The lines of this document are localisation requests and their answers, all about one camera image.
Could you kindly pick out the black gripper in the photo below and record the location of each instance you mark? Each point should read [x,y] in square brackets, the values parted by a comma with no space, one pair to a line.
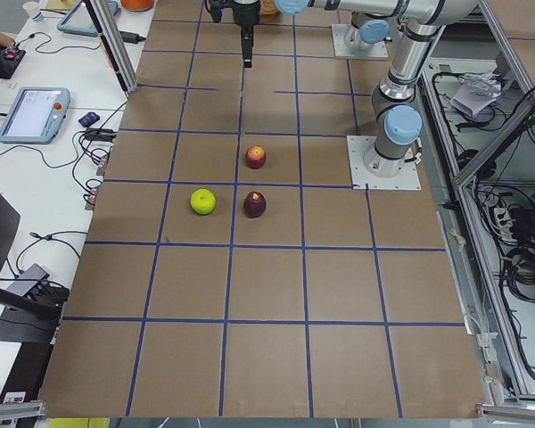
[246,12]

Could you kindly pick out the red yellow apple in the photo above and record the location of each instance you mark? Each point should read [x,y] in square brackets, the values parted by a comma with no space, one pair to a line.
[255,157]

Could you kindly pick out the dark red apple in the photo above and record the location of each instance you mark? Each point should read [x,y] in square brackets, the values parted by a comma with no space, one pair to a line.
[254,204]

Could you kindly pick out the green apple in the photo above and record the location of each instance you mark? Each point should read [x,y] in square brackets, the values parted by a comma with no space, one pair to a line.
[203,201]

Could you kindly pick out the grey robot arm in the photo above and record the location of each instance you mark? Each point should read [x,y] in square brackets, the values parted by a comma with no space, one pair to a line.
[364,33]
[399,124]

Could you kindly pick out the wicker basket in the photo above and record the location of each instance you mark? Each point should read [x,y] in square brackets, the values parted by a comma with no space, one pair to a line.
[268,11]

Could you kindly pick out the orange round object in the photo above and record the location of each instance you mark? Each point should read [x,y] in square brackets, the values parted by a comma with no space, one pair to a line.
[137,5]

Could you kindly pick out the black power adapter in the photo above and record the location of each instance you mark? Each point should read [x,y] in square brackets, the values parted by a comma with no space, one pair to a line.
[131,38]

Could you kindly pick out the blue teach pendant far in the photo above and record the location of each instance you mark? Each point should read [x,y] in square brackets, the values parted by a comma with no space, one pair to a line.
[78,21]

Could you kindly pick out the blue teach pendant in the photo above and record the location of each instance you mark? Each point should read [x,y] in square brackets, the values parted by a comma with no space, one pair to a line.
[36,115]
[78,21]

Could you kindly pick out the dark blue small pouch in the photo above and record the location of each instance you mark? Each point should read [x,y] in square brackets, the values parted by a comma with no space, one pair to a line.
[89,119]

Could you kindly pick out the white paper cup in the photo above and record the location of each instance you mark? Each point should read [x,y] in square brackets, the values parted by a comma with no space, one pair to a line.
[33,10]

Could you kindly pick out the blue teach pendant near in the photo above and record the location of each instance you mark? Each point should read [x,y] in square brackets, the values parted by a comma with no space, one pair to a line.
[36,115]

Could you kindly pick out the grey usb hub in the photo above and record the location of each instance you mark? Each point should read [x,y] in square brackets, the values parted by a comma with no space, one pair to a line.
[28,280]

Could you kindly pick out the white power strip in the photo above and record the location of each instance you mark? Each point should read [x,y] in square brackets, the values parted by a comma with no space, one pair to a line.
[501,222]

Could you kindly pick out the black monitor stand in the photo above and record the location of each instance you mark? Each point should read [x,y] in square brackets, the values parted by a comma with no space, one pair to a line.
[35,317]

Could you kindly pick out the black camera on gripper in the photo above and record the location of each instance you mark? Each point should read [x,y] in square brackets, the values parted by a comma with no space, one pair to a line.
[216,8]

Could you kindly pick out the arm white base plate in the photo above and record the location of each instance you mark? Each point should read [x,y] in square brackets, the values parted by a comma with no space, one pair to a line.
[370,171]
[341,51]

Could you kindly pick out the aluminium frame post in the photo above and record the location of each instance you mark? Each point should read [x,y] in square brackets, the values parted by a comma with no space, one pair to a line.
[113,44]

